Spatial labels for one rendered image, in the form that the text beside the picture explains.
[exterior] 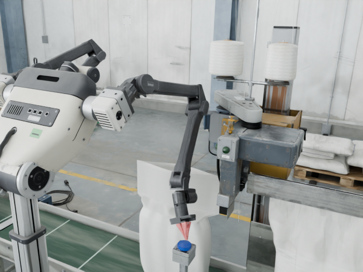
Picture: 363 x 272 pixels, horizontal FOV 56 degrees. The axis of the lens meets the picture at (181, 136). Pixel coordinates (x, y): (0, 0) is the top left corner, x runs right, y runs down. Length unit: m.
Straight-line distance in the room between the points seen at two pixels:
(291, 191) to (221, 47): 0.72
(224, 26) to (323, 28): 1.65
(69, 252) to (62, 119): 1.24
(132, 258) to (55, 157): 1.08
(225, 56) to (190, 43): 5.45
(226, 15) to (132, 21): 2.29
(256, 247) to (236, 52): 1.07
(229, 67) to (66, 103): 0.75
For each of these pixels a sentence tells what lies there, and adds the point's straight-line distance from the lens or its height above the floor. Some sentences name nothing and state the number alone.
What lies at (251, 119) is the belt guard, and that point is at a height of 1.38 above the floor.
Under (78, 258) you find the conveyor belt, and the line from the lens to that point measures 2.29.
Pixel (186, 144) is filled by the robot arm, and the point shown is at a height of 1.24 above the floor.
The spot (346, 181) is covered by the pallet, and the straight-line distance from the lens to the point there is 4.45.
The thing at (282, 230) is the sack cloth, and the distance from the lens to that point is 1.64.
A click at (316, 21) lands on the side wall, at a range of 6.46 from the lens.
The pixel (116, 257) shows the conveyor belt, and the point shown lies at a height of 0.38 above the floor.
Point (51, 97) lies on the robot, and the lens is 1.37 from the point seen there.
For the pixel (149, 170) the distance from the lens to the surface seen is 1.83.
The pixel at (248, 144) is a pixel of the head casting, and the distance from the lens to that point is 1.37.
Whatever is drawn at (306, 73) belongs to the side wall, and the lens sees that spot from 6.50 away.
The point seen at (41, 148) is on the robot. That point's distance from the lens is 1.30.
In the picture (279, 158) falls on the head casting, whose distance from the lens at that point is 1.36.
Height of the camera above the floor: 1.74
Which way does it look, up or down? 18 degrees down
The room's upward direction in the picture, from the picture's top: 2 degrees clockwise
